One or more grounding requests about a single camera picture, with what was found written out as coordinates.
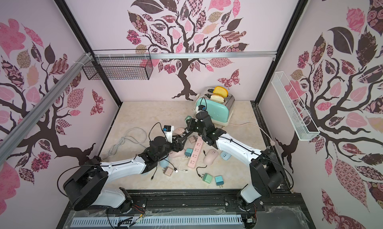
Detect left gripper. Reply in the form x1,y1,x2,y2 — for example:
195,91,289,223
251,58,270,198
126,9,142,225
156,135,187,162

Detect teal charger plug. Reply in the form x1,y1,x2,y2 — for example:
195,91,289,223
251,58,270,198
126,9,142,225
214,175,224,188
185,148,193,158

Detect pink power strip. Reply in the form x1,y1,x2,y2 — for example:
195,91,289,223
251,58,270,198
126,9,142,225
188,137,204,169

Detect pink charger plug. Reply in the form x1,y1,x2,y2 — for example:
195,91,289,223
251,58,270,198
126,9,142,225
163,167,174,177

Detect blue mouse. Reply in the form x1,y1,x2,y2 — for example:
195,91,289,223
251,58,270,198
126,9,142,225
220,151,231,161
159,158,170,169

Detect green charger plug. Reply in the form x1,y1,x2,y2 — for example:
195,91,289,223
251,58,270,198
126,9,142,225
202,173,213,184

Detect pink mouse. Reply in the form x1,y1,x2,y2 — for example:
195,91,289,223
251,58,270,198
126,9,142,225
203,149,218,166
169,149,186,158
173,127,185,135

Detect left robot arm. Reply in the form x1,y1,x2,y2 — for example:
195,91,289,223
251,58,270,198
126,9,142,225
63,135,187,211

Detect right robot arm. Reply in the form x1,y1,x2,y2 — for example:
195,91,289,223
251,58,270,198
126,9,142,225
185,111,286,205

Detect mint green toaster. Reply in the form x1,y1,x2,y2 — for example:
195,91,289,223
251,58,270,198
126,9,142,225
193,86,235,126

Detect pale toast slice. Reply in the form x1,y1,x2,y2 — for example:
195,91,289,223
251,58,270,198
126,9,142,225
210,94,225,103

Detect yellow toast slice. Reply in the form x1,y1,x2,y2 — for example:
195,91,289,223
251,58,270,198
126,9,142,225
213,86,228,98

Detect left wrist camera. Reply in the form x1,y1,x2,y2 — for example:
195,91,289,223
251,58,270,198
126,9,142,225
163,125,174,143

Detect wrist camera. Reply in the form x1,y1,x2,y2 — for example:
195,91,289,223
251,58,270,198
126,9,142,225
198,104,207,112
163,125,174,143

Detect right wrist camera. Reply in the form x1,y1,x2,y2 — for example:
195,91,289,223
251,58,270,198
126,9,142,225
198,104,207,112

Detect grey coiled cable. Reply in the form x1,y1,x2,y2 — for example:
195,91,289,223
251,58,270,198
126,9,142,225
107,127,149,158

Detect black mouse charging cable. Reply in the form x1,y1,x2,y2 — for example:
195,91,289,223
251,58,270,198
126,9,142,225
195,164,208,178

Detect black wire basket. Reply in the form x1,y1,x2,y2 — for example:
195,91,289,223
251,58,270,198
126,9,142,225
82,48,154,80

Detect white slotted cable duct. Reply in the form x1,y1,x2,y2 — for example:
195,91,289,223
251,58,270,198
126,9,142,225
69,215,242,229

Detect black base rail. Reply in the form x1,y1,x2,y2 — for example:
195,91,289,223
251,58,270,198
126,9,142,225
58,189,315,229

